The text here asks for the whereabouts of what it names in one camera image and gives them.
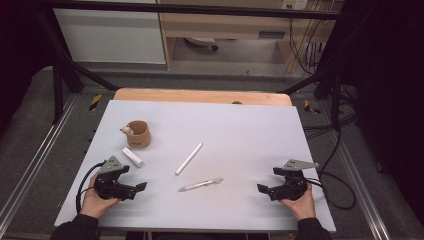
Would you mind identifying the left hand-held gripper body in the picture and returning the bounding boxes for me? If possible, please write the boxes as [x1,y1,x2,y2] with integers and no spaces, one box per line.
[94,155,129,201]

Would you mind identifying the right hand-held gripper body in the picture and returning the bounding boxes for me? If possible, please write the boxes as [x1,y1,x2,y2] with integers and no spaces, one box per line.
[275,159,320,202]

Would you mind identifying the short white eraser block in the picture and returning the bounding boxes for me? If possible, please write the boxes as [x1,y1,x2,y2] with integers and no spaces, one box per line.
[121,146,145,169]

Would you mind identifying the brown cup with animal figure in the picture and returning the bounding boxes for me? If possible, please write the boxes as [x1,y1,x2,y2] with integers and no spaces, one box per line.
[120,120,152,150]

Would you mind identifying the long white pen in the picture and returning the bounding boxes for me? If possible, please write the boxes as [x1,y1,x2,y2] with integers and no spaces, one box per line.
[174,142,204,177]

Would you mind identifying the person's right hand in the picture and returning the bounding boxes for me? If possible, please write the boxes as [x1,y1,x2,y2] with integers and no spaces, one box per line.
[278,183,317,221]

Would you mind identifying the person's left hand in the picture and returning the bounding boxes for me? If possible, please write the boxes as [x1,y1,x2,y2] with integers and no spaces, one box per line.
[79,172,120,220]

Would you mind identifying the white table board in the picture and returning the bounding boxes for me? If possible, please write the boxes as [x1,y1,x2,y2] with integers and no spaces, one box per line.
[54,99,337,234]

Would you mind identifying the yellow black tape strip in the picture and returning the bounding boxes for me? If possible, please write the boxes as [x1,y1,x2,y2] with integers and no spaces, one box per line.
[302,98,322,115]
[88,93,103,112]

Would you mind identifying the black metal stand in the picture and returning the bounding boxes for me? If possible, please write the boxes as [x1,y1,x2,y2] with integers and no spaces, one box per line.
[32,8,120,125]
[279,64,345,132]

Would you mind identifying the wooden table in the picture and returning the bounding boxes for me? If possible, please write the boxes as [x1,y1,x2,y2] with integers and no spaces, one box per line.
[112,87,294,107]

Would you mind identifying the white cabinet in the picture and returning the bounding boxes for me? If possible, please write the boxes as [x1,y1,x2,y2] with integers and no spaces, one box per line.
[52,0,167,65]

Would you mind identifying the dark curtain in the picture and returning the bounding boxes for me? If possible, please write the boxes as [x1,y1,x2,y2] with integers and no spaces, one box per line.
[0,0,56,136]
[341,0,424,221]

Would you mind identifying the office chair wheel base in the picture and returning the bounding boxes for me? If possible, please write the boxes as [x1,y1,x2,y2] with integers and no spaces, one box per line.
[182,36,220,52]

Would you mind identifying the light wooden desk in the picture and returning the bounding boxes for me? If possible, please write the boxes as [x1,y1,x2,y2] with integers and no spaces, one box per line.
[156,0,345,72]

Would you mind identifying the white power strip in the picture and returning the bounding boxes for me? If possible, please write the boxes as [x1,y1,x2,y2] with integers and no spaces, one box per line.
[280,0,310,11]

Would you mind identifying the left hand-held gripper black cable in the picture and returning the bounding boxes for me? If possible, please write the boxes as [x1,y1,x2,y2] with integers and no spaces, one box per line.
[75,161,107,215]

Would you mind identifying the hand-held gripper black cable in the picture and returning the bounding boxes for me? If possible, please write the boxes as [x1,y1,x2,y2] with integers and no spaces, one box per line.
[305,170,357,211]
[75,161,107,215]

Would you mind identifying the right hand-held gripper black cable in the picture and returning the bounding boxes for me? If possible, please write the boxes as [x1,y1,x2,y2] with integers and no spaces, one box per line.
[305,170,357,211]

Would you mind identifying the aluminium floor rail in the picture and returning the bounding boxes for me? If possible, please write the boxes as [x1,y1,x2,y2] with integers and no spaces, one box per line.
[328,138,392,240]
[0,94,80,228]

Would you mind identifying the black floor cables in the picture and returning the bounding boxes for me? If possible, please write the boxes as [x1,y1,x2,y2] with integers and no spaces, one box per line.
[300,82,360,141]

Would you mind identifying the hanging cable bundle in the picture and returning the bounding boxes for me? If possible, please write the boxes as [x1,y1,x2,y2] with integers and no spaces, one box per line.
[282,14,327,77]

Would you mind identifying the black horizontal frame bar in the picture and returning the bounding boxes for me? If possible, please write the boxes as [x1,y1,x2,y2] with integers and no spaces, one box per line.
[33,0,355,22]

